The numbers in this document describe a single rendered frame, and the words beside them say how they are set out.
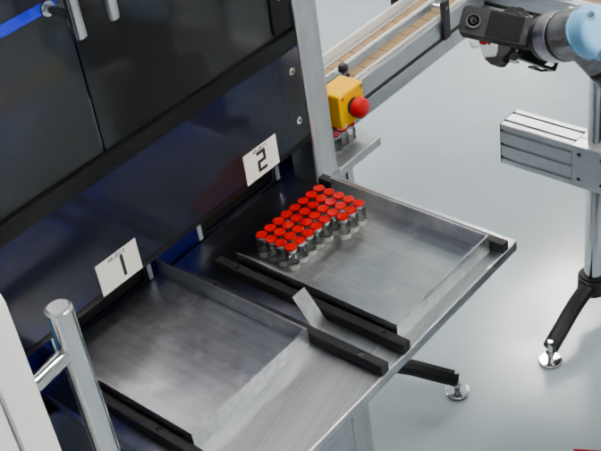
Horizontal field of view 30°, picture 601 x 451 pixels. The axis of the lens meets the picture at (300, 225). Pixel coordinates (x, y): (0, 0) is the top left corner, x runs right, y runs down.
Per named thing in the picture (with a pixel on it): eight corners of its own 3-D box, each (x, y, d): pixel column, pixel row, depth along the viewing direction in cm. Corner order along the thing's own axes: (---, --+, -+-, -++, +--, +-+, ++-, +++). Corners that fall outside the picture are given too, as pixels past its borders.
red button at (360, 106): (343, 118, 210) (342, 100, 208) (357, 108, 213) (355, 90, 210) (359, 123, 208) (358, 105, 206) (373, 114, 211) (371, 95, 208)
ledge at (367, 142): (286, 157, 223) (285, 148, 222) (326, 125, 231) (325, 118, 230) (342, 176, 216) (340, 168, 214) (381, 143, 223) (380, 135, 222)
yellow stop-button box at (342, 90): (313, 121, 214) (308, 89, 210) (336, 103, 218) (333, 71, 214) (344, 131, 210) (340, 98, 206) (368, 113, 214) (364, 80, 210)
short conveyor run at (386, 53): (304, 173, 222) (293, 104, 212) (246, 151, 230) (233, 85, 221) (491, 24, 260) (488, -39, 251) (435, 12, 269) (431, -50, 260)
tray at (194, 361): (46, 361, 181) (40, 345, 179) (160, 273, 196) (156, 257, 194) (196, 450, 162) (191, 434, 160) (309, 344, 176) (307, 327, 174)
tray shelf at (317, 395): (26, 388, 179) (23, 380, 178) (303, 170, 219) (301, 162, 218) (246, 526, 152) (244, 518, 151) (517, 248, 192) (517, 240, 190)
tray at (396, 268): (239, 268, 194) (236, 252, 192) (333, 191, 208) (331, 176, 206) (398, 341, 174) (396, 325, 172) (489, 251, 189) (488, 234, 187)
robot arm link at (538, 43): (537, 52, 160) (554, -3, 159) (522, 54, 164) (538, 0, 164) (581, 68, 162) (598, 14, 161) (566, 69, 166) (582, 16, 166)
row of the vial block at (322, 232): (285, 268, 192) (282, 247, 189) (350, 214, 202) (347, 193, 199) (294, 273, 191) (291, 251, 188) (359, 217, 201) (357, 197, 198)
